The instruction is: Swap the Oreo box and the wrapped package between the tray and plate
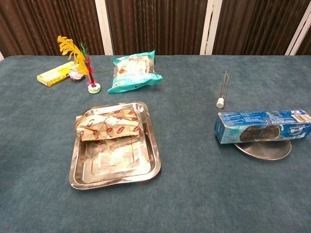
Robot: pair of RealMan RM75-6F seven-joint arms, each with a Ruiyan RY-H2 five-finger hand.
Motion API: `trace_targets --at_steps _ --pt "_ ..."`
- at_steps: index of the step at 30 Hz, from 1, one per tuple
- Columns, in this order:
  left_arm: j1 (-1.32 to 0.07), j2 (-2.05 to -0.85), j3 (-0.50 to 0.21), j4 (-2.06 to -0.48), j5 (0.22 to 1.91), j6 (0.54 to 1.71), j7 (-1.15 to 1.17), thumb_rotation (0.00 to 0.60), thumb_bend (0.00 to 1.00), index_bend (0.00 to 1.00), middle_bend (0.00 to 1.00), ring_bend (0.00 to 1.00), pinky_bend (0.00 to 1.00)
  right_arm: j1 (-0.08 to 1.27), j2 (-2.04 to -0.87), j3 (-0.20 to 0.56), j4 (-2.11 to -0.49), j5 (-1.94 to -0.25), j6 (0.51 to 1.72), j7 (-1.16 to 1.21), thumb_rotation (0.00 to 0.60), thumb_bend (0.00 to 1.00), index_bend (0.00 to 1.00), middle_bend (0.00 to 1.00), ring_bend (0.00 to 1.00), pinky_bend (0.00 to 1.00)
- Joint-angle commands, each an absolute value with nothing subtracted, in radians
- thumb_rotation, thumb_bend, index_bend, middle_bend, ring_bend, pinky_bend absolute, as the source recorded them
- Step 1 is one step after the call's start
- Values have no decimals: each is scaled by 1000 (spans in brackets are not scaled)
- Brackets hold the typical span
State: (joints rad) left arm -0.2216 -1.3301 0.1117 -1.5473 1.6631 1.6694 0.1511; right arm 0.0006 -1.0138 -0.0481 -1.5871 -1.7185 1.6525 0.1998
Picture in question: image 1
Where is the gold red snack bag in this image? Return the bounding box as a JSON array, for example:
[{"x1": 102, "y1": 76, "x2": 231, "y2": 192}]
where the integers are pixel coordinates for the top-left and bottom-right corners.
[{"x1": 74, "y1": 107, "x2": 141, "y2": 142}]

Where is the blue cookie box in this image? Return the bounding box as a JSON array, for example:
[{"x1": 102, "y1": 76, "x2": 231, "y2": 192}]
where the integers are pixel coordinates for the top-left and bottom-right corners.
[{"x1": 214, "y1": 109, "x2": 311, "y2": 144}]

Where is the teal white snack bag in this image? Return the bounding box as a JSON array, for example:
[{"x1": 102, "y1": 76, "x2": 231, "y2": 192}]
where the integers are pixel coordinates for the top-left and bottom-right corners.
[{"x1": 107, "y1": 50, "x2": 164, "y2": 94}]

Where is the rectangular stainless steel tray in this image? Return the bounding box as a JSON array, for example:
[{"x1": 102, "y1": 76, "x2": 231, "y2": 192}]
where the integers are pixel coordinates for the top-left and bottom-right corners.
[{"x1": 69, "y1": 100, "x2": 162, "y2": 190}]

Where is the colourful feather shuttlecock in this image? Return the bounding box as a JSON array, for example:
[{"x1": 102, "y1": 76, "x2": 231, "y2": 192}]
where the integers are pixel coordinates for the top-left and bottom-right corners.
[{"x1": 57, "y1": 35, "x2": 102, "y2": 94}]

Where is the glass test tube white cap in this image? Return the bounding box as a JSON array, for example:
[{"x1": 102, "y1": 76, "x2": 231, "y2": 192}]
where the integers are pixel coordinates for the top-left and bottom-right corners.
[{"x1": 216, "y1": 70, "x2": 231, "y2": 109}]

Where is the pink artificial flower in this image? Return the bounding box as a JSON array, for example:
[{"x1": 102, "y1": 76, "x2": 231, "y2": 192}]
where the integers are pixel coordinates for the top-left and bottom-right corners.
[{"x1": 69, "y1": 67, "x2": 115, "y2": 81}]

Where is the blue felt table mat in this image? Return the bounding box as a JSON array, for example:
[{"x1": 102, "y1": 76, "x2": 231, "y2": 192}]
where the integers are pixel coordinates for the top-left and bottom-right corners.
[{"x1": 0, "y1": 54, "x2": 311, "y2": 233}]

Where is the dark brown partition panel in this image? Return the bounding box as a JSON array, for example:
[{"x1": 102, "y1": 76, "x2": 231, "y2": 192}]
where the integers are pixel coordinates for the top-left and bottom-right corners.
[
  {"x1": 212, "y1": 0, "x2": 305, "y2": 56},
  {"x1": 295, "y1": 21, "x2": 311, "y2": 56},
  {"x1": 104, "y1": 0, "x2": 209, "y2": 56},
  {"x1": 0, "y1": 0, "x2": 105, "y2": 58}
]

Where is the yellow rectangular box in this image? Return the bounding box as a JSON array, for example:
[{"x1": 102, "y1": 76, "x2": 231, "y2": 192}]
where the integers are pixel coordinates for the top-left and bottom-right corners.
[{"x1": 36, "y1": 61, "x2": 78, "y2": 87}]

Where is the round stainless steel plate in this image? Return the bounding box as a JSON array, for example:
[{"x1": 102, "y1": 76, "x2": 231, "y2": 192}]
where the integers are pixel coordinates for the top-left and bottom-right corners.
[{"x1": 233, "y1": 140, "x2": 292, "y2": 161}]

